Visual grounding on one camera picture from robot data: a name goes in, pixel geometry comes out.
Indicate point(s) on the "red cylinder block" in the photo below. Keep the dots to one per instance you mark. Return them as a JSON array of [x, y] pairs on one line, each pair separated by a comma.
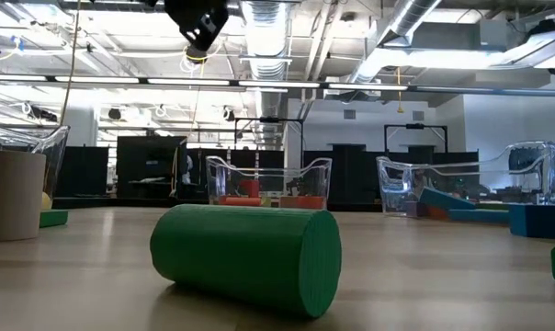
[[241, 201]]

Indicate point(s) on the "purple rectangular block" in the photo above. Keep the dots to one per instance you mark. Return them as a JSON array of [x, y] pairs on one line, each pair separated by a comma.
[[412, 209]]

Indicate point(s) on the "black aluminium table frame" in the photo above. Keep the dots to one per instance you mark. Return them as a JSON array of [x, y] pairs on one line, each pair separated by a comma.
[[355, 207]]

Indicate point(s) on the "black gantry frame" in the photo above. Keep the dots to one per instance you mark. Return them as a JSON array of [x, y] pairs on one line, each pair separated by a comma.
[[415, 125], [268, 119]]

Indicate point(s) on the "natural wood cylinder block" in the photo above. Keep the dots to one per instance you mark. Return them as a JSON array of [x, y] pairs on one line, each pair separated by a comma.
[[13, 193]]

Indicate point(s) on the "ceiling light strip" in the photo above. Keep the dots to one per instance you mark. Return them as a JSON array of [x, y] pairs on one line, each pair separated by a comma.
[[98, 80]]

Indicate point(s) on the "clear plastic bin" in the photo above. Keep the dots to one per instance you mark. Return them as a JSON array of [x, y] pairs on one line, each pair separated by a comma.
[[314, 174], [57, 147], [397, 184]]

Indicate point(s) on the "black ceiling camera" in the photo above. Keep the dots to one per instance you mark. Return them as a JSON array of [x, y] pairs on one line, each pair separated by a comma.
[[196, 57]]

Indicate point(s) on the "black cabinet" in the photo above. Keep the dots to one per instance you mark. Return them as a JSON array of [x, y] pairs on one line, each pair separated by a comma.
[[149, 161]]

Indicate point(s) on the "red rectangular block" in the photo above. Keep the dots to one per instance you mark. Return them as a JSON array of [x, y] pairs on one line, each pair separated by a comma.
[[250, 188]]

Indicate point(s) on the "small natural wood block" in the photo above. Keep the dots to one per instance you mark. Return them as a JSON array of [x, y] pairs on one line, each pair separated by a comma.
[[266, 202]]

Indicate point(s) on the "long black partition wall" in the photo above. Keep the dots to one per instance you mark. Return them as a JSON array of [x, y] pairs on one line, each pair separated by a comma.
[[351, 174]]

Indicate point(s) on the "long blue rectangular block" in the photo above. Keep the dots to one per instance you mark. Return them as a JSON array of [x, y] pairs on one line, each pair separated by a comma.
[[443, 198]]

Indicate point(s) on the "green cylinder block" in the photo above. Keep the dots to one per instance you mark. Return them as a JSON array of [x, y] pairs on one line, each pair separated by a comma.
[[241, 257]]

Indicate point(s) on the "black partition panel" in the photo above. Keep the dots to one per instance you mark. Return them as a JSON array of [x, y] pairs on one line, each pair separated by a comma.
[[82, 170]]

